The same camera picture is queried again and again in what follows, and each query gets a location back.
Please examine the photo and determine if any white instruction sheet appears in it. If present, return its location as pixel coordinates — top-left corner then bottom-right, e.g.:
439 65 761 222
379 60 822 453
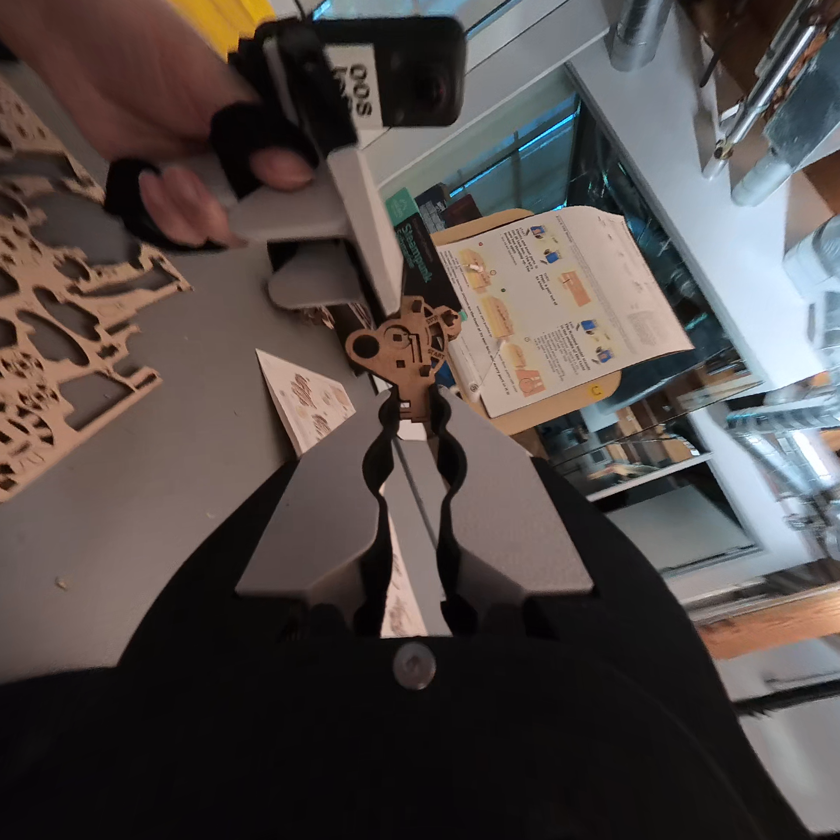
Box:
436 205 697 420

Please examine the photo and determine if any person's left hand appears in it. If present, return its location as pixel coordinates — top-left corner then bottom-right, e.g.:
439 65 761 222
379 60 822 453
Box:
0 0 316 250

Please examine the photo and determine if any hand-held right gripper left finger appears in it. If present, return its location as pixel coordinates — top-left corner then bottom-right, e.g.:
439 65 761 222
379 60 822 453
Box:
235 392 403 624

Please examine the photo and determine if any yellow plastic bin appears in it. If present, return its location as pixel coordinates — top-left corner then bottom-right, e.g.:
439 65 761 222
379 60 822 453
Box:
169 0 278 42

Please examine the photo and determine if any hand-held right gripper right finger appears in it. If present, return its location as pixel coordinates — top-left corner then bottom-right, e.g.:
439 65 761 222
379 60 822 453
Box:
428 386 596 631

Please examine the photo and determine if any illustrated instruction booklet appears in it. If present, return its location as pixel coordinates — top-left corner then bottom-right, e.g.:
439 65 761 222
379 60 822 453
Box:
255 348 434 639

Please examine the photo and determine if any silver metal pipe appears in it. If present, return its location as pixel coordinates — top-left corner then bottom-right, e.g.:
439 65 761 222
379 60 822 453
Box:
701 10 824 181

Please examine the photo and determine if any brown wooden model part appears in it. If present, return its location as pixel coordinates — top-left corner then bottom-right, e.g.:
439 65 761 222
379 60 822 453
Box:
346 297 464 424

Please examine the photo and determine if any dark model kit box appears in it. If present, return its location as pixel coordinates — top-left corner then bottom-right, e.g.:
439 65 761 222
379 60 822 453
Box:
392 187 475 329

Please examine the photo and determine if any silver ventilation duct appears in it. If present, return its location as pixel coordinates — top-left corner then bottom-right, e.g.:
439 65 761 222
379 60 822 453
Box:
609 0 678 72

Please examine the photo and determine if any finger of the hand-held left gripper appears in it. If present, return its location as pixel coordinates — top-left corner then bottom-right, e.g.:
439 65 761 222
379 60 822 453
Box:
266 239 370 311
326 146 404 317

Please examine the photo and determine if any laser-cut plywood sheet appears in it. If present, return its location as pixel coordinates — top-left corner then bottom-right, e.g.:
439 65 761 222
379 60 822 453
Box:
0 79 193 504

